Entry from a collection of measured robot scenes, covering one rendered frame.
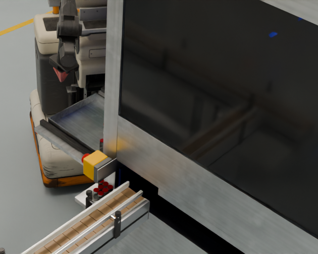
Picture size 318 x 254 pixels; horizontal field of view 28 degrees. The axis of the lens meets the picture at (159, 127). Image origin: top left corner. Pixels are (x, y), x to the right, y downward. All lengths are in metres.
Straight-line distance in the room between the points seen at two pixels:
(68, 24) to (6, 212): 1.44
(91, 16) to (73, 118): 0.57
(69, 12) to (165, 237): 0.86
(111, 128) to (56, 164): 1.26
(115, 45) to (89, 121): 0.69
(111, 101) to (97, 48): 1.02
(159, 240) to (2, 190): 1.50
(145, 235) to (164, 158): 0.40
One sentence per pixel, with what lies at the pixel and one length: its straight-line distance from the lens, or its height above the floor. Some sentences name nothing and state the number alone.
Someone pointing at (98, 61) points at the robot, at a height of 0.80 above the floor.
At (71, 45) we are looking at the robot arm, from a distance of 2.29.
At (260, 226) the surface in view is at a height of 1.13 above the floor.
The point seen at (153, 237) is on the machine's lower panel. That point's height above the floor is 0.77.
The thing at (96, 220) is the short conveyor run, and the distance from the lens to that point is 2.12.
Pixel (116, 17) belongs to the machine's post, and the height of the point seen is 1.56.
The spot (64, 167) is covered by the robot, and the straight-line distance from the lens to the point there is 3.40.
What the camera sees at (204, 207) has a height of 1.06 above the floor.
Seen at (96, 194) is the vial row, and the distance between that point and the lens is 2.22.
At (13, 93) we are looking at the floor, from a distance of 4.28.
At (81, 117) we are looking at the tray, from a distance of 2.61.
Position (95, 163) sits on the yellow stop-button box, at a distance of 2.17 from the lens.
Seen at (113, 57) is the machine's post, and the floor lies 1.42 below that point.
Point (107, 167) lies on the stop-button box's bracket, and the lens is 2.18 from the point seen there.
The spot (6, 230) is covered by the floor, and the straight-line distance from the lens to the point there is 3.37.
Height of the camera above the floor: 2.47
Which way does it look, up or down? 38 degrees down
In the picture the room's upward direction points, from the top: 6 degrees clockwise
